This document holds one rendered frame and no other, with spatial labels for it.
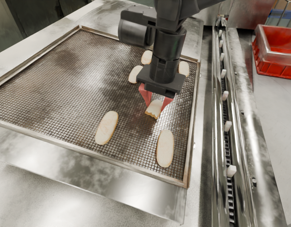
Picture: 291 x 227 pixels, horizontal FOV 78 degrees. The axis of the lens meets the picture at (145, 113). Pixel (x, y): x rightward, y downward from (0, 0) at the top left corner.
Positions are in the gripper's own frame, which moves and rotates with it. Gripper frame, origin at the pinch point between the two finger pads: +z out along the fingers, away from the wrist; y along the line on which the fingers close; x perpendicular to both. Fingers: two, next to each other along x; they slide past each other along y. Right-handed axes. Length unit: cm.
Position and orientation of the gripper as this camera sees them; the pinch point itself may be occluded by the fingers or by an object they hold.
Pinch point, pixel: (155, 105)
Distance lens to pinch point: 46.9
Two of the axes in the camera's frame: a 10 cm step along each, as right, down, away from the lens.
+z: -1.1, 6.9, 7.1
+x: -3.5, 6.5, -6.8
